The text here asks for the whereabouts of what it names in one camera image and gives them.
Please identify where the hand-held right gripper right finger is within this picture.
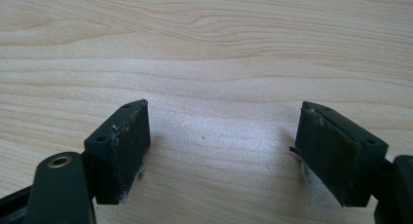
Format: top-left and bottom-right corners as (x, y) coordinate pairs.
(289, 100), (390, 207)

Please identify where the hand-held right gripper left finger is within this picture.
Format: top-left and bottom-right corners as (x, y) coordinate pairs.
(83, 98), (152, 205)

